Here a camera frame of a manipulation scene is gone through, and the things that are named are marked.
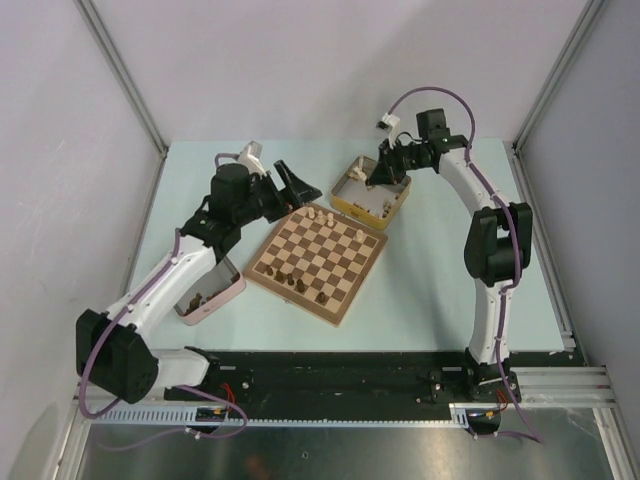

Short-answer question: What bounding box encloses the wooden folding chess board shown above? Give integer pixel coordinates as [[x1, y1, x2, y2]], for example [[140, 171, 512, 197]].
[[243, 203, 387, 327]]

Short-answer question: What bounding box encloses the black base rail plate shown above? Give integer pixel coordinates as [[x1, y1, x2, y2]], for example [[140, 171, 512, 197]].
[[164, 349, 586, 416]]

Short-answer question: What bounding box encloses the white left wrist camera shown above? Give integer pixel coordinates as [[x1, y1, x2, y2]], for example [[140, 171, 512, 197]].
[[237, 141, 266, 176]]

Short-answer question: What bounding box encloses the aluminium corner post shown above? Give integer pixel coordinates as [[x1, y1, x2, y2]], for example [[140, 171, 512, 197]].
[[73, 0, 168, 158], [512, 0, 610, 152]]

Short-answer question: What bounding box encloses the white piece passed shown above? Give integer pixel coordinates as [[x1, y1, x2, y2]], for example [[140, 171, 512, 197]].
[[349, 160, 367, 182]]

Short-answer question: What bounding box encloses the dark chess pieces pile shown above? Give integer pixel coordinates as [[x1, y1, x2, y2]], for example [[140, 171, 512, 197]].
[[176, 274, 242, 323]]

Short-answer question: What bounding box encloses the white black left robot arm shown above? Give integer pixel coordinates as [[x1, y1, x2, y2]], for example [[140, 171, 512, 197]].
[[75, 160, 322, 404]]

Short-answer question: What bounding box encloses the right aluminium corner post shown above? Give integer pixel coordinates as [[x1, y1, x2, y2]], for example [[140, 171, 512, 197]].
[[512, 0, 610, 152]]

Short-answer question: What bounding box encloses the left aluminium corner post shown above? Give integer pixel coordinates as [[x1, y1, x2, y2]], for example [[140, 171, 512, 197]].
[[73, 0, 168, 158]]

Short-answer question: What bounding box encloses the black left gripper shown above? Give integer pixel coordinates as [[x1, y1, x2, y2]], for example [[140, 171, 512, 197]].
[[233, 160, 320, 226]]

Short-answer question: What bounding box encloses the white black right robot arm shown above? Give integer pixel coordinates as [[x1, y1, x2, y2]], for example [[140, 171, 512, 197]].
[[366, 109, 533, 401]]

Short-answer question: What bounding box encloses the white cable duct strip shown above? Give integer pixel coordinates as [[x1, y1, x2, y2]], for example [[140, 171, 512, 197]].
[[92, 403, 471, 427]]

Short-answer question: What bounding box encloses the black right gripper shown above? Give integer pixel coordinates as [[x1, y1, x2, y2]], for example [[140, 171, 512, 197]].
[[366, 137, 429, 187]]

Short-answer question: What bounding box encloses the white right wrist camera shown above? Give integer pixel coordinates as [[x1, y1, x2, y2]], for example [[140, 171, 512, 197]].
[[376, 112, 400, 149]]

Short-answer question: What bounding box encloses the pink metal tin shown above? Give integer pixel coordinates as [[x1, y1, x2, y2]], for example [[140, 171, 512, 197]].
[[174, 258, 246, 326]]

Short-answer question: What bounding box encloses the yellow metal tin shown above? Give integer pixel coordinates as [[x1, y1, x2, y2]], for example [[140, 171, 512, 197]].
[[330, 155, 411, 231]]

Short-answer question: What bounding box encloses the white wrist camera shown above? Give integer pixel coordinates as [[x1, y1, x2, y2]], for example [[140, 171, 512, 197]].
[[376, 112, 400, 149], [237, 141, 266, 176]]

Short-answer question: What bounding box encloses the aluminium front frame rail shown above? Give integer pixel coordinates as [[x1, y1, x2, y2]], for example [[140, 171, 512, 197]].
[[86, 363, 613, 406]]

